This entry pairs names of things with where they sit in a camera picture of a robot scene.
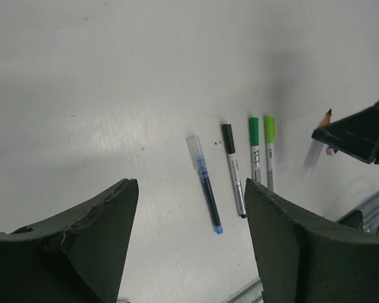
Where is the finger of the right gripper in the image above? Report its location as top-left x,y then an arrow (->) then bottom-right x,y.
311,101 -> 379,165

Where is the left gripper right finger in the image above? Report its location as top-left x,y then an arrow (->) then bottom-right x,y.
244,179 -> 379,302

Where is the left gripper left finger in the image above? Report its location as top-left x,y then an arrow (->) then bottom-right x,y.
0,179 -> 139,302

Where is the orange tip marker clear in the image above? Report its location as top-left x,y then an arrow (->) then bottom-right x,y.
303,109 -> 332,178

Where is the silver green tip pen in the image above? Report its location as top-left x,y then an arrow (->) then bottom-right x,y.
266,143 -> 275,191

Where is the white green end pen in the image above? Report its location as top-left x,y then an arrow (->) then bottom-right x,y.
251,145 -> 261,182

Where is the white black end pen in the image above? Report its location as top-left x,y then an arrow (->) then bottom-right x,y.
227,153 -> 247,218

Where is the dark blue barrel pen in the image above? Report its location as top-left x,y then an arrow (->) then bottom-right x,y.
196,158 -> 223,234

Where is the light green pen cap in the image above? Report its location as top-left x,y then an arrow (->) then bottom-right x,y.
263,116 -> 276,144

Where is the black pen cap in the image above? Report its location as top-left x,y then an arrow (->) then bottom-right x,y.
220,124 -> 236,155

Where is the clear pen cap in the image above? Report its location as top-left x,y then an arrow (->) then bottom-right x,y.
186,135 -> 205,170

